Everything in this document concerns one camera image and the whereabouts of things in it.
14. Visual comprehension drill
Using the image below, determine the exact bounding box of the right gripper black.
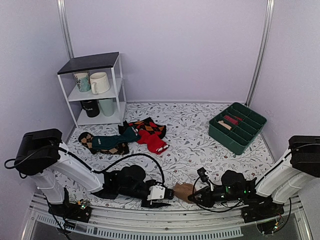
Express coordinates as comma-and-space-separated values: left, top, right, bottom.
189, 186, 244, 209

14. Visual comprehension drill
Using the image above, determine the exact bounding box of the tan ribbed sock brown cuff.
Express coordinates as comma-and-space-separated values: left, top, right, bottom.
173, 183, 193, 204

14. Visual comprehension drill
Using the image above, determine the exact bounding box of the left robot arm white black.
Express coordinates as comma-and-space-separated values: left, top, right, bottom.
4, 128, 196, 217

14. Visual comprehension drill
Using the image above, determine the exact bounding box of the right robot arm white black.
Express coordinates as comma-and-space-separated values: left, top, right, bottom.
188, 135, 320, 218

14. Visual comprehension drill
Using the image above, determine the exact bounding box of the floral patterned table mat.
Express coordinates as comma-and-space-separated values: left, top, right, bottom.
67, 103, 274, 188

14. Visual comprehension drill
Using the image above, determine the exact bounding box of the red sock white trim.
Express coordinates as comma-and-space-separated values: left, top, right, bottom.
137, 129, 169, 155

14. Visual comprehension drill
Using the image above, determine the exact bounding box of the green divided storage box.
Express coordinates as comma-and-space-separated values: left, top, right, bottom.
208, 102, 267, 156

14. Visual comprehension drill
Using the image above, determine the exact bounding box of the rolled beige sock in box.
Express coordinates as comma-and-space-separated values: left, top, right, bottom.
218, 120, 232, 131

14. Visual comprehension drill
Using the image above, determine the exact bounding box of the argyle brown orange sock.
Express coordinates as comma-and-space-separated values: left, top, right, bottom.
128, 117, 167, 139

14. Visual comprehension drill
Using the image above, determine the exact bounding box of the dark teal sock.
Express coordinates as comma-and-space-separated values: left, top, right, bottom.
91, 127, 140, 150

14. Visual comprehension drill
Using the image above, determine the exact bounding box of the rolled red sock in box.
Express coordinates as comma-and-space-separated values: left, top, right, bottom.
223, 115, 243, 126

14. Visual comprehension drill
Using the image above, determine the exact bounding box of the black sock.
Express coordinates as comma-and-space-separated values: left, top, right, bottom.
117, 121, 130, 135

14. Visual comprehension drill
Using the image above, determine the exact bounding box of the argyle sock brown beige left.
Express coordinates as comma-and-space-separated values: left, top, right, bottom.
78, 132, 130, 156

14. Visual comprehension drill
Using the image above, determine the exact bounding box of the pale green mug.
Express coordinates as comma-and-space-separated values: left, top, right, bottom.
98, 98, 114, 117

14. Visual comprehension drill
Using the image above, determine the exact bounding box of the black mug white text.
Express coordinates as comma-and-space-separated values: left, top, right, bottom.
80, 99, 100, 118

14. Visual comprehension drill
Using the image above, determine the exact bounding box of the cream ceramic mug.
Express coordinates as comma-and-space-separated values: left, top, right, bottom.
89, 72, 110, 95

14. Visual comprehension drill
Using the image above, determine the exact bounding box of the white metal shelf black top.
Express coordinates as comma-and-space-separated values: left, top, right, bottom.
57, 52, 127, 128

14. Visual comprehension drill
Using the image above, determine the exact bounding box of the teal patterned mug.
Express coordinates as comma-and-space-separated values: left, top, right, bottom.
73, 71, 91, 93

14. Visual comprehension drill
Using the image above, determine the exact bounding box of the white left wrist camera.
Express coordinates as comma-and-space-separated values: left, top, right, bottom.
147, 185, 166, 201

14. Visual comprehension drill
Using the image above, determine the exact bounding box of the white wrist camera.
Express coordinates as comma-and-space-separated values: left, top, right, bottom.
197, 167, 214, 191
147, 185, 166, 201

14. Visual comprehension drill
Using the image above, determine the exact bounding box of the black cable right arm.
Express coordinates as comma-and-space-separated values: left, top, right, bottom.
191, 177, 251, 214

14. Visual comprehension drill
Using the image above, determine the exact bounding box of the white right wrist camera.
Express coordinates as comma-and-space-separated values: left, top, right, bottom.
197, 167, 214, 191

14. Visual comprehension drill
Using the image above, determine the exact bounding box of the aluminium front rail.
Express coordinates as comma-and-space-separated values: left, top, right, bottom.
20, 193, 315, 240

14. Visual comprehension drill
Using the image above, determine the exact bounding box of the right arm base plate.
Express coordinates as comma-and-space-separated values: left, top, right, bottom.
241, 197, 287, 236

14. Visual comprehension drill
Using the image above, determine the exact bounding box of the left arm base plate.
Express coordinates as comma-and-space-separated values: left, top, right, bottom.
48, 187, 92, 223

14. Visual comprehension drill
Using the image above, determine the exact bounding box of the black cable left base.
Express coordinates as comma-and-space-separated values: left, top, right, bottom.
44, 197, 76, 240

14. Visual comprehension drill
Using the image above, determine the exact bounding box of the right aluminium corner post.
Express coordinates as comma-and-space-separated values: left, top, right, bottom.
245, 0, 275, 107

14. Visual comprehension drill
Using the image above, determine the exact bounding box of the aluminium corner post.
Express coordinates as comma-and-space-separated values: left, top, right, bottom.
56, 0, 74, 59
245, 0, 275, 107

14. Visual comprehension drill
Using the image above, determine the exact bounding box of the left aluminium corner post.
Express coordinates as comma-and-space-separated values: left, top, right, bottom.
56, 0, 74, 59

